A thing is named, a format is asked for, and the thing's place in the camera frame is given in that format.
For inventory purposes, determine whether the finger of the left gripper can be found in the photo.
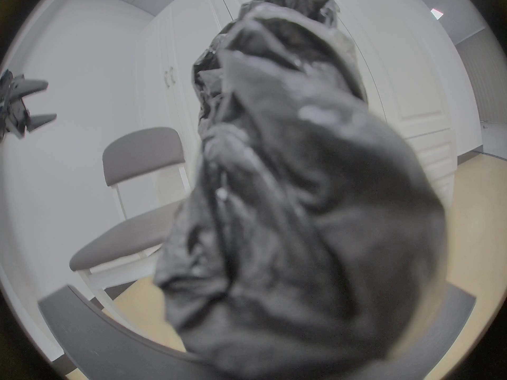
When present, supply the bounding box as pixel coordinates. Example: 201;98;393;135
14;79;49;95
26;113;58;134

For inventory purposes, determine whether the black plastic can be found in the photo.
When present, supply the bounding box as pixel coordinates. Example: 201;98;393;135
154;0;449;377

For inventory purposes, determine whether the white chair grey seat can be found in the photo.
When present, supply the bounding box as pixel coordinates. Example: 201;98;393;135
69;127;199;316

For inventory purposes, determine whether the white wardrobe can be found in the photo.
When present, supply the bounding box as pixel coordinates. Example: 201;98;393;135
135;0;470;209

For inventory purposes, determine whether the grey curtain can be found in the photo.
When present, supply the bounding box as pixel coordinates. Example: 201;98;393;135
456;26;507;126

